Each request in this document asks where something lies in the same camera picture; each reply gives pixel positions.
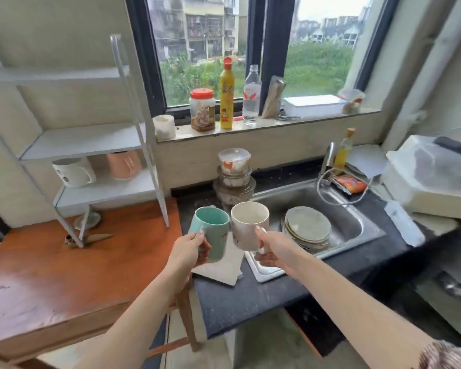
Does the black window frame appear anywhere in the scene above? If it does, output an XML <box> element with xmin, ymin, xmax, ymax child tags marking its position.
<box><xmin>124</xmin><ymin>0</ymin><xmax>402</xmax><ymax>121</ymax></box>

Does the white cup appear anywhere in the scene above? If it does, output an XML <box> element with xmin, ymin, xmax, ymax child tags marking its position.
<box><xmin>152</xmin><ymin>115</ymin><xmax>176</xmax><ymax>141</ymax></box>

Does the small grey dish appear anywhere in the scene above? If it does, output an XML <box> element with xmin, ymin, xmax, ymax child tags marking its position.
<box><xmin>74</xmin><ymin>211</ymin><xmax>101</xmax><ymax>231</ymax></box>

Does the metal hose loop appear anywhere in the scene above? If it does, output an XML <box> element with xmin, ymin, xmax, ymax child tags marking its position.
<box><xmin>317</xmin><ymin>170</ymin><xmax>373</xmax><ymax>206</ymax></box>

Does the wooden table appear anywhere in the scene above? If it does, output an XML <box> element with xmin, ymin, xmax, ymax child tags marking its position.
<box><xmin>0</xmin><ymin>198</ymin><xmax>203</xmax><ymax>365</ymax></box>

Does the stack of plates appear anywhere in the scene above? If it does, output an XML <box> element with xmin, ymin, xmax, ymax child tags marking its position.
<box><xmin>281</xmin><ymin>206</ymin><xmax>333</xmax><ymax>254</ymax></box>

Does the clear lidded food container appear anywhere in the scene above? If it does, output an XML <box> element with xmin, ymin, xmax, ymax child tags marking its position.
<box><xmin>218</xmin><ymin>148</ymin><xmax>251</xmax><ymax>176</ymax></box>

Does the red-lidded plastic jar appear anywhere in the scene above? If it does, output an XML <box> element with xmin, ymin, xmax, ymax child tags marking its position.
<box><xmin>189</xmin><ymin>88</ymin><xmax>216</xmax><ymax>132</ymax></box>

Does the crumpled plastic bag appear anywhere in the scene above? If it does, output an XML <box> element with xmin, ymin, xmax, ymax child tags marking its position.
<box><xmin>261</xmin><ymin>75</ymin><xmax>287</xmax><ymax>119</ymax></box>

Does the person's left hand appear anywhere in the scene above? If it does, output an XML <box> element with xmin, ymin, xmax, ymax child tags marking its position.
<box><xmin>164</xmin><ymin>231</ymin><xmax>212</xmax><ymax>285</ymax></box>

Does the person's right forearm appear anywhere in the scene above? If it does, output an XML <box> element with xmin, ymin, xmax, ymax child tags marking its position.
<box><xmin>288</xmin><ymin>251</ymin><xmax>446</xmax><ymax>369</ymax></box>

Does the metal faucet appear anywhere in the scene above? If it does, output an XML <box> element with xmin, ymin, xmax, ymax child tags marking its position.
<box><xmin>318</xmin><ymin>142</ymin><xmax>337</xmax><ymax>185</ymax></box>

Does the white box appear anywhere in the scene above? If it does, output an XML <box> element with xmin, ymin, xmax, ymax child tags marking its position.
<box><xmin>283</xmin><ymin>94</ymin><xmax>348</xmax><ymax>119</ymax></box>

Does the person's right hand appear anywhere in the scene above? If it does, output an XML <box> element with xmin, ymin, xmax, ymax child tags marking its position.
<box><xmin>254</xmin><ymin>226</ymin><xmax>312</xmax><ymax>276</ymax></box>

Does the yellow squeeze bottle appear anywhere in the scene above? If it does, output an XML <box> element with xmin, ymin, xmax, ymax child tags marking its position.
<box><xmin>220</xmin><ymin>57</ymin><xmax>234</xmax><ymax>130</ymax></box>

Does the pink cup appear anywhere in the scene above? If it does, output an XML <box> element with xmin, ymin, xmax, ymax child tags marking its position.
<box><xmin>106</xmin><ymin>150</ymin><xmax>143</xmax><ymax>180</ymax></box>

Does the white plastic tray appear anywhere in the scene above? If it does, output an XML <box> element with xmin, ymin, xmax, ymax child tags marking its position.
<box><xmin>245</xmin><ymin>250</ymin><xmax>287</xmax><ymax>284</ymax></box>

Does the small plastic packet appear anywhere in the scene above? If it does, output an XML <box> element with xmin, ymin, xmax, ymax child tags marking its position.
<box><xmin>337</xmin><ymin>88</ymin><xmax>366</xmax><ymax>115</ymax></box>

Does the orange snack packet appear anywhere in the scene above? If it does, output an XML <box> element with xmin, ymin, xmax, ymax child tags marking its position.
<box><xmin>329</xmin><ymin>174</ymin><xmax>369</xmax><ymax>195</ymax></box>

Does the white ceramic mug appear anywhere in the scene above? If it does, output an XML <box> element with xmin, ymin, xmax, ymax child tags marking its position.
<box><xmin>231</xmin><ymin>201</ymin><xmax>270</xmax><ymax>255</ymax></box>

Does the clear plastic bag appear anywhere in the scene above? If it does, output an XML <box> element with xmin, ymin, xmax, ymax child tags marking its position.
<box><xmin>384</xmin><ymin>200</ymin><xmax>426</xmax><ymax>248</ymax></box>

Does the white cutting board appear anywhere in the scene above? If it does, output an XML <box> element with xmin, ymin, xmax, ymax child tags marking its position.
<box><xmin>192</xmin><ymin>242</ymin><xmax>246</xmax><ymax>286</ymax></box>

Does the white printed mug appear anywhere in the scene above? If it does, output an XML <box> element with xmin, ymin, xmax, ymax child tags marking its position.
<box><xmin>52</xmin><ymin>157</ymin><xmax>97</xmax><ymax>188</ymax></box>

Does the stainless steel sink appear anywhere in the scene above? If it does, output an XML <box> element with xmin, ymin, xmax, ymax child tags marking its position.
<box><xmin>244</xmin><ymin>178</ymin><xmax>387</xmax><ymax>284</ymax></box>

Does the clear plastic water bottle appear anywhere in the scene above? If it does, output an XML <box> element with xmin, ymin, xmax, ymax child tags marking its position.
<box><xmin>242</xmin><ymin>65</ymin><xmax>262</xmax><ymax>126</ymax></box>

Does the oil bottle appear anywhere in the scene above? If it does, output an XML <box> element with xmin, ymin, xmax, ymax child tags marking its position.
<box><xmin>333</xmin><ymin>128</ymin><xmax>356</xmax><ymax>171</ymax></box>

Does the white paper sheet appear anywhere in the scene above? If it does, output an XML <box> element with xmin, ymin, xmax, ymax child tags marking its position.
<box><xmin>346</xmin><ymin>144</ymin><xmax>389</xmax><ymax>178</ymax></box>

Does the teal ceramic mug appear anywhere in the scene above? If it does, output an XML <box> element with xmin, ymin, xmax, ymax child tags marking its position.
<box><xmin>188</xmin><ymin>206</ymin><xmax>231</xmax><ymax>263</ymax></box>

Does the person's left forearm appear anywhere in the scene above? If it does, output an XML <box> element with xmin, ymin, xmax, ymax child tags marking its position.
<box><xmin>74</xmin><ymin>265</ymin><xmax>193</xmax><ymax>369</ymax></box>

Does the white metal shelf rack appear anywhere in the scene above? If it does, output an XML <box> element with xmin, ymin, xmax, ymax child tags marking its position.
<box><xmin>0</xmin><ymin>33</ymin><xmax>170</xmax><ymax>248</ymax></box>

